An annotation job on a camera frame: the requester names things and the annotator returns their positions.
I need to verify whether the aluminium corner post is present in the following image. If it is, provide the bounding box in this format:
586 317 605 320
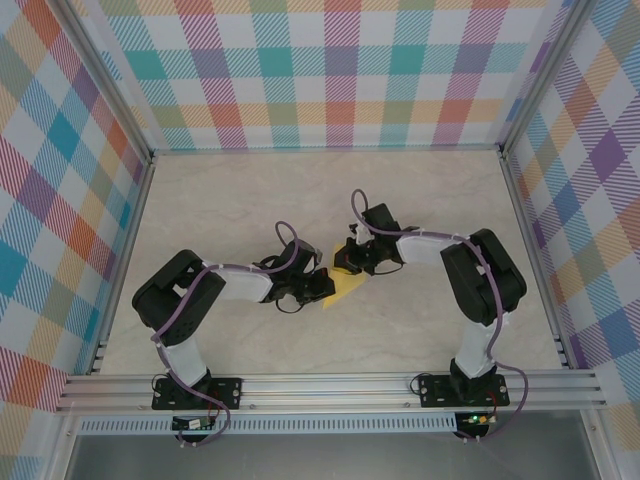
58 0 156 164
498 0 594 156

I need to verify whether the grey metal panel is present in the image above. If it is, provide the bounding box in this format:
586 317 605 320
64 433 601 480

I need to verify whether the thin aluminium cross rail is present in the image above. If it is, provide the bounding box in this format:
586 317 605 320
149 144 504 156

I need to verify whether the yellow cloth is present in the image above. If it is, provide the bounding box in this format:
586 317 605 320
322 243 368 310

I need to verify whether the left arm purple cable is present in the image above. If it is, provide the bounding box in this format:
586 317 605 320
152 221 301 449

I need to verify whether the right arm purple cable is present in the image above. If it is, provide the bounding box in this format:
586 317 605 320
351 188 530 444

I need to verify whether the wide aluminium frame rail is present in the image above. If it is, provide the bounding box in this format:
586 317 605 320
54 370 609 414

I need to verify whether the left aluminium corner post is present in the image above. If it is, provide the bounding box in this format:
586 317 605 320
58 0 156 164

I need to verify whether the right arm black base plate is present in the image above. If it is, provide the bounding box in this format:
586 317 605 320
417 372 510 409

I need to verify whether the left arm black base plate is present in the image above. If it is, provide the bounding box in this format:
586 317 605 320
151 375 245 412

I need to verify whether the right aluminium corner post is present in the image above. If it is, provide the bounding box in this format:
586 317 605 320
498 0 594 156

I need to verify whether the left aluminium side rail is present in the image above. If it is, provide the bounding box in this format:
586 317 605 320
89 154 157 374

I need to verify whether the perforated grey cable tray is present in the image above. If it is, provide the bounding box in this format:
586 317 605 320
77 412 459 435

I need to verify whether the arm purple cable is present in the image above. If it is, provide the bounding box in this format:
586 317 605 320
351 188 530 444
152 221 301 449

